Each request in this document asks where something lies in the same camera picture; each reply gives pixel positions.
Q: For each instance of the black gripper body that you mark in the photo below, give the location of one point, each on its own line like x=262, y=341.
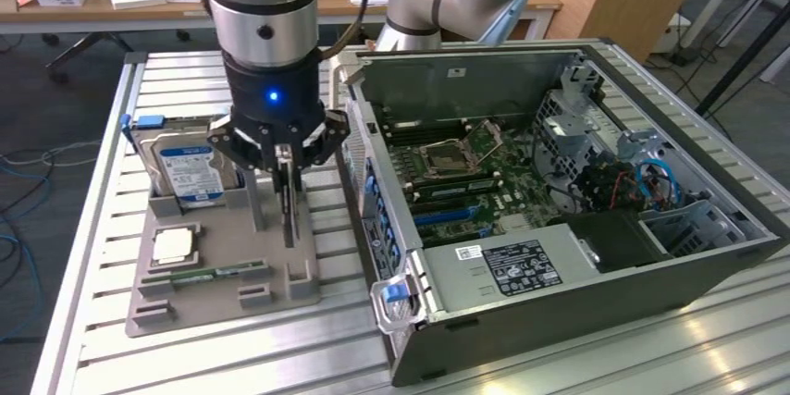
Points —
x=274, y=85

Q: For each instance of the green graphics card black cooler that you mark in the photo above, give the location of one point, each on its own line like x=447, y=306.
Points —
x=288, y=210

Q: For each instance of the black RAM slot white latches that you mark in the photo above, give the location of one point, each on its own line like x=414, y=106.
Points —
x=432, y=121
x=432, y=132
x=454, y=201

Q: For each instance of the CPU socket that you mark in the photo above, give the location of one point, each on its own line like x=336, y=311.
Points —
x=444, y=156

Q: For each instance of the grey parts rack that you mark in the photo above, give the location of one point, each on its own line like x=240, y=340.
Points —
x=216, y=238

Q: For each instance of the silver CPU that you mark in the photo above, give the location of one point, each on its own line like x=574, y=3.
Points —
x=172, y=247

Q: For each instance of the metal socket cover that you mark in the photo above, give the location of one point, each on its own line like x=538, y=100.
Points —
x=487, y=145

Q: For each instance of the blue expansion slot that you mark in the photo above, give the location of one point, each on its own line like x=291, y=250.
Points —
x=454, y=216

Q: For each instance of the green RAM stick bare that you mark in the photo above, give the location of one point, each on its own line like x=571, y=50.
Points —
x=203, y=273

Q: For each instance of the black chair base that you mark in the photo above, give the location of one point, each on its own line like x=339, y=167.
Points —
x=73, y=49

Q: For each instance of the green motherboard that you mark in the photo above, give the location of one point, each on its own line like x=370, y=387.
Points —
x=524, y=182

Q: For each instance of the blue case latch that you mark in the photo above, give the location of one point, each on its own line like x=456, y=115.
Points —
x=391, y=294

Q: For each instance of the silver chipset heatsink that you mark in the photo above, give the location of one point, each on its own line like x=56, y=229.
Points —
x=518, y=224

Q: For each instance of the perforated metal disk bay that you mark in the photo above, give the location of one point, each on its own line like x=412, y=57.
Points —
x=555, y=154

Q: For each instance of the grey power supply unit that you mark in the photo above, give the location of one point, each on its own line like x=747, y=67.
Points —
x=456, y=284

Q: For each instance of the black plastic shroud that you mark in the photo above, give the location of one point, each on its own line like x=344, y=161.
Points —
x=617, y=238

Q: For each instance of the open black PC case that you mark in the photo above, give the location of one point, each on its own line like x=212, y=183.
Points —
x=555, y=335

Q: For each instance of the grey metal disk bay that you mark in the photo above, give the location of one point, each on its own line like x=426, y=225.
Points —
x=691, y=228

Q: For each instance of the black tripod leg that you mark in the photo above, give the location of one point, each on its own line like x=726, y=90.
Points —
x=741, y=59

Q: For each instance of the hard disk with blue bracket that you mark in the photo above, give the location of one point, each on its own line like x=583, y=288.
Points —
x=185, y=173

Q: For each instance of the white pedestal unit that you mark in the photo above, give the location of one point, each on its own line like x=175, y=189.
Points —
x=669, y=36

